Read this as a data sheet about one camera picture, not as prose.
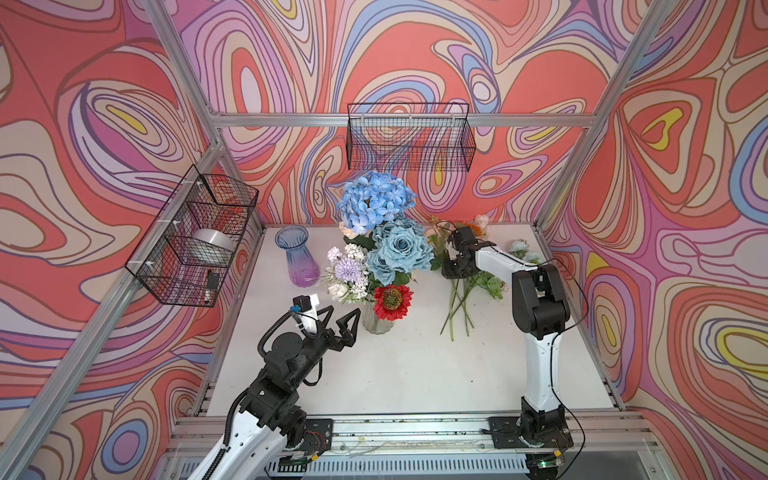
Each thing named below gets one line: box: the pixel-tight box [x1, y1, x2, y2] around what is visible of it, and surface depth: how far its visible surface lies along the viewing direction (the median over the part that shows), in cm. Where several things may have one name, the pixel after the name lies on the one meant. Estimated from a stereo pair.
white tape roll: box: [192, 228, 235, 261], surface depth 73 cm
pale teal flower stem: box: [509, 239, 541, 265], surface depth 109 cm
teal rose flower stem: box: [366, 218, 435, 286], surface depth 63 cm
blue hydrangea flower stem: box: [337, 171, 417, 235], surface depth 63 cm
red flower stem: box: [373, 284, 414, 321], surface depth 69 cm
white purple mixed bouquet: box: [318, 243, 369, 304], surface depth 71 cm
